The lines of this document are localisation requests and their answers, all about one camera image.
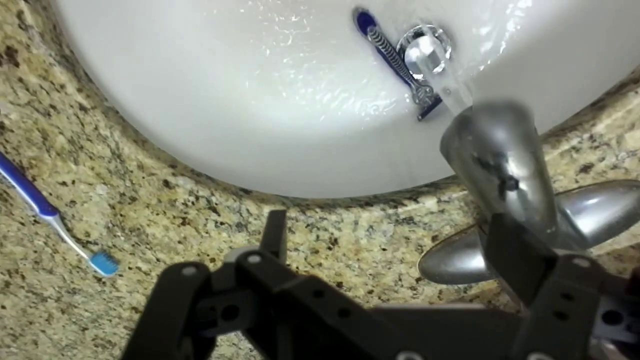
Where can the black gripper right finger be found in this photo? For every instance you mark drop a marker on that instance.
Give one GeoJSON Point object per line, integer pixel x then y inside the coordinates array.
{"type": "Point", "coordinates": [575, 308]}

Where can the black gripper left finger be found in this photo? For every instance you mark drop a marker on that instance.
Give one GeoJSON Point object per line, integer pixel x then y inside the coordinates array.
{"type": "Point", "coordinates": [276, 310]}

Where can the chrome tap faucet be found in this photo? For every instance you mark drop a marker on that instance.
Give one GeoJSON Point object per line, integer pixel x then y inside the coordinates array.
{"type": "Point", "coordinates": [494, 151]}

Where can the white oval sink basin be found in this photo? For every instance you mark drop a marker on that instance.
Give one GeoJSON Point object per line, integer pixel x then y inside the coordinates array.
{"type": "Point", "coordinates": [286, 97]}

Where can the blue white toothbrush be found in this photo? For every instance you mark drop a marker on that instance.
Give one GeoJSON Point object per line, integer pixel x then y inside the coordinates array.
{"type": "Point", "coordinates": [102, 263]}

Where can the chrome sink drain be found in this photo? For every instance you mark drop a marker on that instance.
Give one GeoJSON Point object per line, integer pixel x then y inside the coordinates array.
{"type": "Point", "coordinates": [425, 48]}

